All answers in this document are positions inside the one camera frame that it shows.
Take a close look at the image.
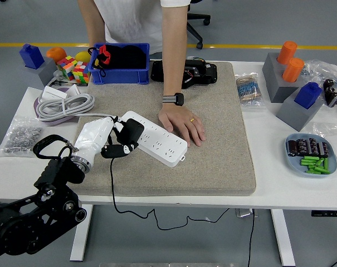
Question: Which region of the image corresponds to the person's left hand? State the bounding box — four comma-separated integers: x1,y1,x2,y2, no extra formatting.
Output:
158,104,207,147

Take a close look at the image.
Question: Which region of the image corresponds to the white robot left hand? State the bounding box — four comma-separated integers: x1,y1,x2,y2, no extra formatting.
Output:
72,115,140,167

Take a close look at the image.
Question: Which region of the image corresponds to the white power strip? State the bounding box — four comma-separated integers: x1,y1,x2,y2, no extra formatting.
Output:
120,110,189,168

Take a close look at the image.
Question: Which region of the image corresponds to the black plug adapter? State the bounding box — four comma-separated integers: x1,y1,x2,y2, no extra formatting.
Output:
116,118,145,145

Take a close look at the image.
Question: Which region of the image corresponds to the thin black plug cord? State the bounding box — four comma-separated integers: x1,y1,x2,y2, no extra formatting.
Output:
109,157,231,231

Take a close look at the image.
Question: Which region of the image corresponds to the black and grey wristwatch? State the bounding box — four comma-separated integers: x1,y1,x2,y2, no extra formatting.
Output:
162,92,185,107

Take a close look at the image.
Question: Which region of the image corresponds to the grey-brown mat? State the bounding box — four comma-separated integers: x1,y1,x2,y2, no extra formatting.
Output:
64,61,257,197

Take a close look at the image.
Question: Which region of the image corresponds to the black electronic module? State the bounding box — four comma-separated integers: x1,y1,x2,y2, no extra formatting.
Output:
150,57,218,90

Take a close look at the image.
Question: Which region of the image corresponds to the white cardboard box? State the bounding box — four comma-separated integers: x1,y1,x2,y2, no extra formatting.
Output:
42,85,68,101

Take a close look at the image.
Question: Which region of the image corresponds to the colourful puzzle cube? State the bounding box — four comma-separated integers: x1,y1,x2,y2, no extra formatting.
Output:
72,61,92,84
57,55,77,80

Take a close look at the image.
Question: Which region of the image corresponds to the blue plastic bin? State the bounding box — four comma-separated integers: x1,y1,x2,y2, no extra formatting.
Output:
89,42,151,85

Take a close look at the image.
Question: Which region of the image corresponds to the clear bag of metal nuts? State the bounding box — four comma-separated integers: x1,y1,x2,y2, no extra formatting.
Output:
0,118,45,158

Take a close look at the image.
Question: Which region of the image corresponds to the clear bag of resistors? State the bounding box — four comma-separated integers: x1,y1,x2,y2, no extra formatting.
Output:
234,72,267,109

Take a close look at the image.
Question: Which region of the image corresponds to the yellow ball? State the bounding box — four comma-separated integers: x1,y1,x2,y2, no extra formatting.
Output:
75,50,91,62

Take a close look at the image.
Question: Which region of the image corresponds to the black pouch with red trim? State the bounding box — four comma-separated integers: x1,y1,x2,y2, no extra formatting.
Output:
87,44,147,77

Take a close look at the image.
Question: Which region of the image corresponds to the orange ball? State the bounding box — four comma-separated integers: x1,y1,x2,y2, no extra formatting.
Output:
46,47,67,65

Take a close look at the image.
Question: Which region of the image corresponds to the white table leg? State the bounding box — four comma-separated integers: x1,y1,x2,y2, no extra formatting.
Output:
270,209,296,267
70,204,94,262

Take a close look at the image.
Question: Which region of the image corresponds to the blue block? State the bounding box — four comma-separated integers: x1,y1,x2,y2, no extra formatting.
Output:
293,82,323,110
19,43,45,70

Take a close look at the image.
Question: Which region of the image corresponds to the large grey block holder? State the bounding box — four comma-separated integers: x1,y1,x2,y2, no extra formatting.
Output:
262,52,305,103

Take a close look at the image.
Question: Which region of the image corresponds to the black office chair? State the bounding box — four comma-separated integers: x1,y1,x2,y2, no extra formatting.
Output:
186,12,211,50

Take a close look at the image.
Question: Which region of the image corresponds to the black capacitor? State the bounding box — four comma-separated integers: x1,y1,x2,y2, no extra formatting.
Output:
307,138,319,155
318,141,330,158
296,138,310,155
287,140,299,157

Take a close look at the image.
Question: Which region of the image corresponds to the orange cylinder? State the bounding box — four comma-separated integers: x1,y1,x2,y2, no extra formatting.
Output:
276,41,298,65
281,57,305,83

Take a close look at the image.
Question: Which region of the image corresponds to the light blue plate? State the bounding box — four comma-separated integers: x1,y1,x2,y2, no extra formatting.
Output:
285,132,337,179

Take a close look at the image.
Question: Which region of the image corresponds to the clear bag of screws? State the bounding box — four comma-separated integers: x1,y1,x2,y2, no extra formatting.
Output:
300,60,337,84

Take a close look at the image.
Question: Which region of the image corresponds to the clear plastic bag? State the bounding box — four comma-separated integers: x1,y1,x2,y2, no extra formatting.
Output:
312,122,337,162

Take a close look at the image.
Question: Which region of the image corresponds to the bag of black capacitors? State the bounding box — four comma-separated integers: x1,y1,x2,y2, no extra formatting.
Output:
323,78,337,108

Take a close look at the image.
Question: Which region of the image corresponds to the black table control panel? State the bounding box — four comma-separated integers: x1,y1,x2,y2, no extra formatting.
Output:
311,210,337,217

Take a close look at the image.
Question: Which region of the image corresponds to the coiled white power cable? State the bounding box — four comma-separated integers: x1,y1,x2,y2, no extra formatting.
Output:
36,93,111,123

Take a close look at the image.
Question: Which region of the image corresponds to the metal bracket under table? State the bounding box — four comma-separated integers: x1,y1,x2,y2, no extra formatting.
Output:
235,207,258,218

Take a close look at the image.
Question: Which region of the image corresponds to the black hanging cable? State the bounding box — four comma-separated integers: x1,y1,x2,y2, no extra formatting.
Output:
247,209,255,267

